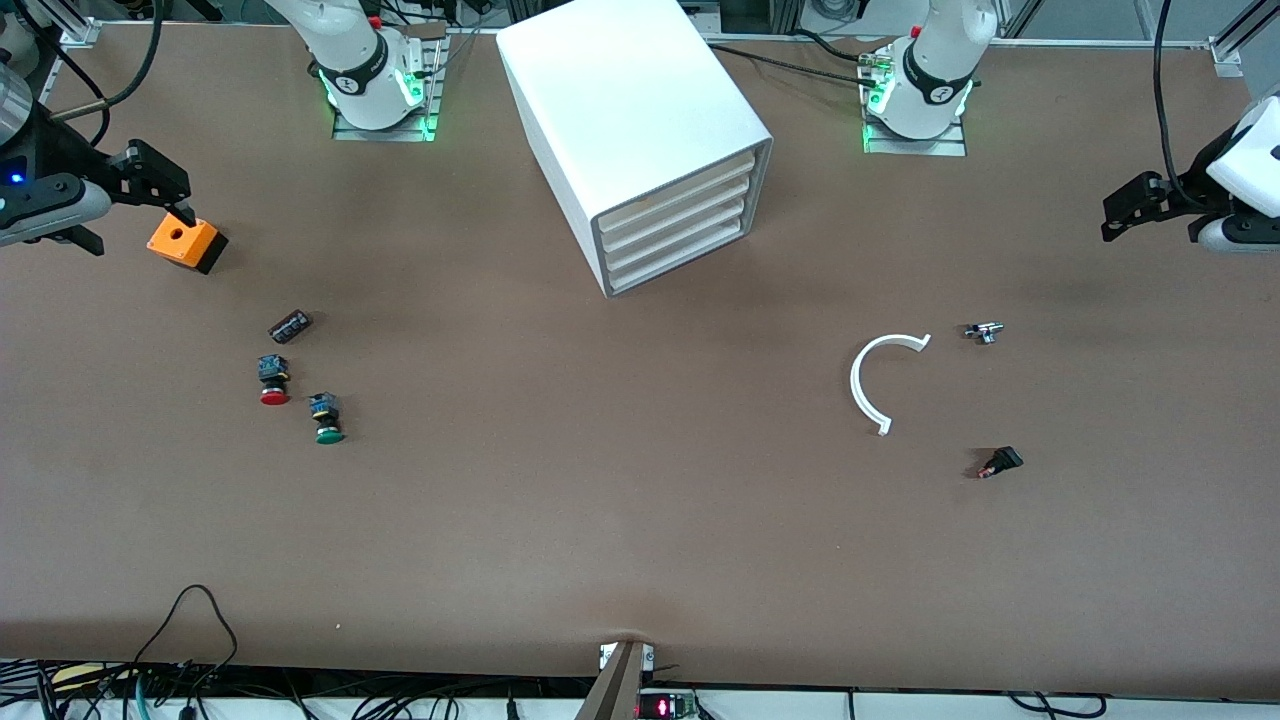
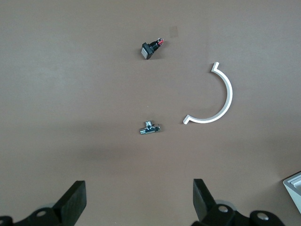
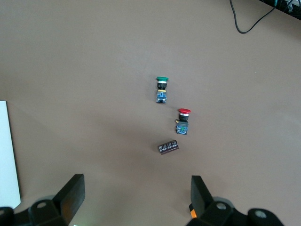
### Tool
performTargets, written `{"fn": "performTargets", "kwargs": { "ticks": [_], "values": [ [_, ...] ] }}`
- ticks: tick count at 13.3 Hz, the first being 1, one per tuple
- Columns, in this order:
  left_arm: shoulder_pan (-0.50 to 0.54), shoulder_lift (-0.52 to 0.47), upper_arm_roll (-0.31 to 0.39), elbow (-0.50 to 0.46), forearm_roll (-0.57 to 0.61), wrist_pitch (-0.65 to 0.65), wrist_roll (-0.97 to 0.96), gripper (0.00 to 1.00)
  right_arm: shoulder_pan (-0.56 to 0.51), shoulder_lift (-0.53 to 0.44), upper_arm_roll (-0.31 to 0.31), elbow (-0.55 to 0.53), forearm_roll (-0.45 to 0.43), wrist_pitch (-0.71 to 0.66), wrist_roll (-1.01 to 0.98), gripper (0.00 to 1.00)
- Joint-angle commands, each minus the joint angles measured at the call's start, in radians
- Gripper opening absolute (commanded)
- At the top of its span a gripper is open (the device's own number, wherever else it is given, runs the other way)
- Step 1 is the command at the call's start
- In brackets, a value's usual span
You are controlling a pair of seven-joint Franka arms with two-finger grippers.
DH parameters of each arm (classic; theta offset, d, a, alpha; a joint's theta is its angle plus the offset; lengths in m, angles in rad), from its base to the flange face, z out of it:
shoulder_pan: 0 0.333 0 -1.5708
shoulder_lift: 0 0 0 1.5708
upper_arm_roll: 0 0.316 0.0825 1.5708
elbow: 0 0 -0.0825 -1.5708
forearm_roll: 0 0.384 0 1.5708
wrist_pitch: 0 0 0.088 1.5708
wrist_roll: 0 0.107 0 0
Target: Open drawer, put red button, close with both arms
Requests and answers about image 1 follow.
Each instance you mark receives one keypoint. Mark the white drawer cabinet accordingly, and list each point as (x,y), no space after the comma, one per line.
(620,90)

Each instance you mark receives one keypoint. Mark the small black electronic component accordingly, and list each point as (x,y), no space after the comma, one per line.
(290,327)

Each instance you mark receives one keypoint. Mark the green push button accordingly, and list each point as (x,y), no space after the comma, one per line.
(328,433)

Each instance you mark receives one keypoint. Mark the white plastic drawer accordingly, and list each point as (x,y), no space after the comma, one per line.
(675,236)
(675,253)
(675,199)
(675,218)

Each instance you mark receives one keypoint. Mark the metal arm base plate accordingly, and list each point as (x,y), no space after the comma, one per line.
(950,146)
(342,130)

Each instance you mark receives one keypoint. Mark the device with red display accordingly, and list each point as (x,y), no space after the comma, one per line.
(665,707)

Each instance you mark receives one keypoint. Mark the aluminium frame profile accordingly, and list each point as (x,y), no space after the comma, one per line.
(1235,50)
(75,25)

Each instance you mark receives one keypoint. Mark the small metal toggle switch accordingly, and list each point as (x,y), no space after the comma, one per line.
(985,332)

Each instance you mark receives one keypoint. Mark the white curved plastic arc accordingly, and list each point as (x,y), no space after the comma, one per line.
(856,385)

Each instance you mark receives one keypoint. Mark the black rocker switch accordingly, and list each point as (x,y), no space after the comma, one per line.
(1003,460)

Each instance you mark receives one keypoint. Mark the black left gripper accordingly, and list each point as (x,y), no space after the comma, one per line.
(1192,183)

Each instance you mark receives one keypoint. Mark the orange box with hole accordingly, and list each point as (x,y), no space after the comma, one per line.
(185,240)

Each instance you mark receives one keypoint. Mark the brown camera post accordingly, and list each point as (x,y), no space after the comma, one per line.
(615,690)

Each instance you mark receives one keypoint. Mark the red push button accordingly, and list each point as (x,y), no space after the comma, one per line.
(274,395)

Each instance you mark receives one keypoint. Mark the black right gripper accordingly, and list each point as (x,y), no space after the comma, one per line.
(62,152)

